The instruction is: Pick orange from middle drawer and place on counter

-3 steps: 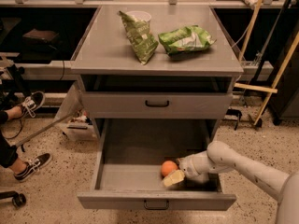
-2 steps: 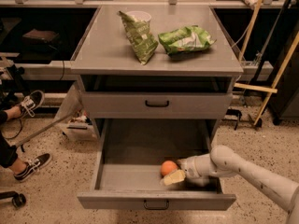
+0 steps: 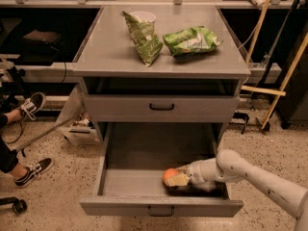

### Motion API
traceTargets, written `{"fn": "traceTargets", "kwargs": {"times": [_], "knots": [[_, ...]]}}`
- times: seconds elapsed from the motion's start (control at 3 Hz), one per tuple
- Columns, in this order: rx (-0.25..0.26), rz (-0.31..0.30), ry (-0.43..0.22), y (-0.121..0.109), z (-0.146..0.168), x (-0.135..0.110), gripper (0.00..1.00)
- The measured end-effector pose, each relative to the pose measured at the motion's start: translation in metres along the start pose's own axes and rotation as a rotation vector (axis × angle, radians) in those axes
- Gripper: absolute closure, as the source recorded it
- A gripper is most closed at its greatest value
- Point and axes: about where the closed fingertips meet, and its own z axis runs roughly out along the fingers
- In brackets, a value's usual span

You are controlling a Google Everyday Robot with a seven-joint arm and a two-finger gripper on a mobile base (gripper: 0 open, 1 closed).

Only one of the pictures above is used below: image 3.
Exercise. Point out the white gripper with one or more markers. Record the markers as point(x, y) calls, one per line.
point(196, 173)

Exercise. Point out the orange fruit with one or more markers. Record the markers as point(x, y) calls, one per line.
point(169, 173)

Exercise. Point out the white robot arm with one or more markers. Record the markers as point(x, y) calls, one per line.
point(230, 166)

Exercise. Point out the open grey middle drawer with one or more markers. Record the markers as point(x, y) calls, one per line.
point(134, 159)

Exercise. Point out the grey drawer cabinet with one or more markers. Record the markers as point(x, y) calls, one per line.
point(109, 63)

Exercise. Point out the closed grey upper drawer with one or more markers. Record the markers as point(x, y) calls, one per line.
point(138, 108)

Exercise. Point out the clear plastic storage bin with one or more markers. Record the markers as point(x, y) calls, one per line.
point(80, 131)

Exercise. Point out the grey metal pole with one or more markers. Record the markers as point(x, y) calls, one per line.
point(41, 135)

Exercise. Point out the flat green chip bag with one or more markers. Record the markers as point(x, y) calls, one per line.
point(195, 40)

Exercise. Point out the black sneaker lower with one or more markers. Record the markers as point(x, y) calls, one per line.
point(25, 175)

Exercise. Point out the black sneaker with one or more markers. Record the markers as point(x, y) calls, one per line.
point(25, 175)
point(32, 105)

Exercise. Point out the upright green chip bag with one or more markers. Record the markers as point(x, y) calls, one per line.
point(142, 33)

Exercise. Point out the white paper cup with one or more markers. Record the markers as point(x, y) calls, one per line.
point(145, 16)

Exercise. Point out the black chair caster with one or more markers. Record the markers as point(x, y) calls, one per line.
point(19, 206)

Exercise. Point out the black sneaker upper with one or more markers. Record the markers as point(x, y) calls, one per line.
point(32, 105)

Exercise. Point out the person leg black trousers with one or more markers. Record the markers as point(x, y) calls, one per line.
point(8, 160)

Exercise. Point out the dark box on shelf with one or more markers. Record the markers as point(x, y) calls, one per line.
point(41, 38)

